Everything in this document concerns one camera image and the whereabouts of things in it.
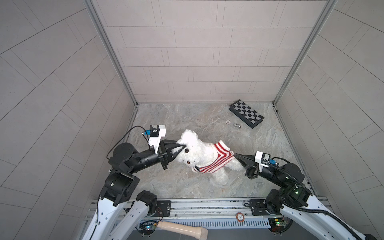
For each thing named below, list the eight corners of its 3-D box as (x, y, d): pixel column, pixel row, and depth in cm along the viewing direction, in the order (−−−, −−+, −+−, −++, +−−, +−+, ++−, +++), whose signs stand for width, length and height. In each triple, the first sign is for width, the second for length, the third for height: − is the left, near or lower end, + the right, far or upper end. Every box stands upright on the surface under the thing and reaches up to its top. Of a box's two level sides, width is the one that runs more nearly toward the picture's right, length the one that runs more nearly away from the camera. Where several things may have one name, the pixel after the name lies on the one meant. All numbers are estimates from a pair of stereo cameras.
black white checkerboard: (252, 129, 103) (253, 126, 100) (227, 108, 115) (228, 105, 113) (263, 120, 108) (265, 117, 105) (238, 101, 120) (239, 98, 118)
